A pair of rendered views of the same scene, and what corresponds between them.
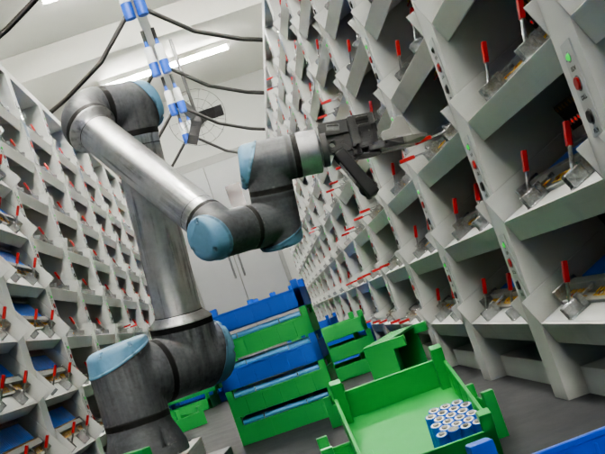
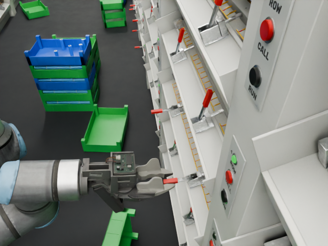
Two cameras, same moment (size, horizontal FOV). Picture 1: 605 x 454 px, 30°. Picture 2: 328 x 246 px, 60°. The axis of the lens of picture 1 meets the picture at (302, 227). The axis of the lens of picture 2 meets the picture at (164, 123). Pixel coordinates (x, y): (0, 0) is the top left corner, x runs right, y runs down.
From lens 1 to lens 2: 2.04 m
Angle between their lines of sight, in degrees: 47
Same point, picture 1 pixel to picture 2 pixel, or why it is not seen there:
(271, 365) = (63, 85)
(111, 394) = not seen: outside the picture
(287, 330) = (73, 73)
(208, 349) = (6, 157)
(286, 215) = (43, 218)
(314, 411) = (82, 107)
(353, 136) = (112, 188)
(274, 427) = (61, 108)
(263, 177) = (21, 206)
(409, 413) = not seen: outside the picture
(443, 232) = (164, 115)
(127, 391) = not seen: outside the picture
